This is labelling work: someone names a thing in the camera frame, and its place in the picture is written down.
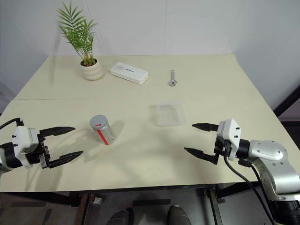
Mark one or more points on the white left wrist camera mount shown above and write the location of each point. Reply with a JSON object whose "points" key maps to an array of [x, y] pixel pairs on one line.
{"points": [[23, 140]]}

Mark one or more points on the green palm plant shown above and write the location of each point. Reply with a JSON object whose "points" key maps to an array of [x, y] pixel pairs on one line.
{"points": [[78, 30]]}

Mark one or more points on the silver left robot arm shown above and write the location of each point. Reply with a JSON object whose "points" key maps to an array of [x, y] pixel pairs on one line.
{"points": [[9, 157]]}

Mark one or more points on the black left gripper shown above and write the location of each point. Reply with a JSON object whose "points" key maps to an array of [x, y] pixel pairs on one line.
{"points": [[43, 153]]}

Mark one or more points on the grey plastic jar lid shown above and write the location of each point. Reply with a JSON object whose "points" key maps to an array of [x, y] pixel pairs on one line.
{"points": [[97, 122]]}

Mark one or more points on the white rectangular box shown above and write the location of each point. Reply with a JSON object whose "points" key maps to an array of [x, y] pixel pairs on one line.
{"points": [[129, 72]]}

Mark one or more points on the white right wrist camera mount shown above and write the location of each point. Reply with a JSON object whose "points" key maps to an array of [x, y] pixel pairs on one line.
{"points": [[230, 136]]}

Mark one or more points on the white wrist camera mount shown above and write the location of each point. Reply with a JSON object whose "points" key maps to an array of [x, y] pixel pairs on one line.
{"points": [[230, 136], [23, 140]]}

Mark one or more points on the white ribbed plant pot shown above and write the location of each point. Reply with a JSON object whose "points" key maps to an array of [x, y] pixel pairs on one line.
{"points": [[92, 70]]}

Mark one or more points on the clear plastic container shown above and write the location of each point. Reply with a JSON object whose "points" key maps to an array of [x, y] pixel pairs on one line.
{"points": [[168, 113]]}

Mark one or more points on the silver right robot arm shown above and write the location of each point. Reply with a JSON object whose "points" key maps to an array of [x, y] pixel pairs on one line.
{"points": [[269, 159]]}

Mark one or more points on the silver metal bolt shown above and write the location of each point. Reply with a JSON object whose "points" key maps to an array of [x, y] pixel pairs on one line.
{"points": [[172, 78]]}

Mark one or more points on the dark rounded shape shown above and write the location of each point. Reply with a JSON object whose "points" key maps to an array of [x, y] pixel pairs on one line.
{"points": [[120, 216], [178, 215]]}

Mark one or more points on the black metal table frame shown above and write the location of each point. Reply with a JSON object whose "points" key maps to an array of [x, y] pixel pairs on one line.
{"points": [[140, 191]]}

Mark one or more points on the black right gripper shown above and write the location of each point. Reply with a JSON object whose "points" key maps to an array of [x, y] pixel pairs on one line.
{"points": [[221, 147]]}

